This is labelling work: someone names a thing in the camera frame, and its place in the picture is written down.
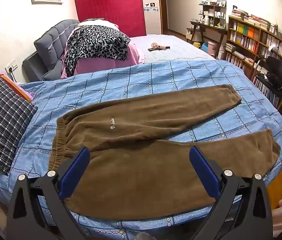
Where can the wooden bookshelf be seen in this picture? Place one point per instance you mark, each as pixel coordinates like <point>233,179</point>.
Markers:
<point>245,35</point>

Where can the dark plaid pillow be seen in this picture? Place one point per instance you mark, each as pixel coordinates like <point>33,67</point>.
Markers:
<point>3,120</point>

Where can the red mattress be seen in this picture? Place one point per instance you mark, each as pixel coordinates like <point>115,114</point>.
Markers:
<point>111,2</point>

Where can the lilac striped bed sheet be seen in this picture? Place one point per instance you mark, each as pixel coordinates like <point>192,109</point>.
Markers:
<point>180,47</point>

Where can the wooden desk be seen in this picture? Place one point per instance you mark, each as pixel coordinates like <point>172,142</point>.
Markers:
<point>205,26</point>

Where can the small desktop shelf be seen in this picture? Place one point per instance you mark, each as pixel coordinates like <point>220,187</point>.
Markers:
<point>212,11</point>

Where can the black chair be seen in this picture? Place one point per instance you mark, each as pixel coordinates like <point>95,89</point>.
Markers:
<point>278,70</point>

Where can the grey padded headboard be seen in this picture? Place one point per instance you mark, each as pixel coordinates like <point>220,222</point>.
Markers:
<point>53,42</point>

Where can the pink quilt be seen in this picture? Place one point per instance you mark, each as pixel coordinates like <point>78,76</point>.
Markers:
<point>93,66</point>

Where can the brown fleece pants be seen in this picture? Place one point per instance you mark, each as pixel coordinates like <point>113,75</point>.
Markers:
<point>136,175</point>

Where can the wall socket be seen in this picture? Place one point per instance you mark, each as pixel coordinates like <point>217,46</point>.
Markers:
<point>11,66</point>

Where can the pile of books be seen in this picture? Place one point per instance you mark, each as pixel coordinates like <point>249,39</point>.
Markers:
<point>243,15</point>

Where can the small pink fan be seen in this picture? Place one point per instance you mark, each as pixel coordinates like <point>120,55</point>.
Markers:
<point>154,46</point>

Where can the pink bin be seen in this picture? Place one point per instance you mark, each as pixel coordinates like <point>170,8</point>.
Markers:
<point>212,48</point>

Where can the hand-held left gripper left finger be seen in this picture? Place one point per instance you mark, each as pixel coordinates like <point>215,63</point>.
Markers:
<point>77,166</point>

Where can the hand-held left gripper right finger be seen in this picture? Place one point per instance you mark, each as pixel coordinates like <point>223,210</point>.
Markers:
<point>203,170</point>

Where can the leopard print blanket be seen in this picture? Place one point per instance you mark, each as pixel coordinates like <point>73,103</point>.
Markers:
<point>96,42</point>

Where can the blue checked bedspread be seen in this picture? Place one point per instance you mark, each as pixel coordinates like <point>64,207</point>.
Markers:
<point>156,80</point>

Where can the white cloth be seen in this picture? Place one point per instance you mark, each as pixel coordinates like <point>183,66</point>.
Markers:
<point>98,23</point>

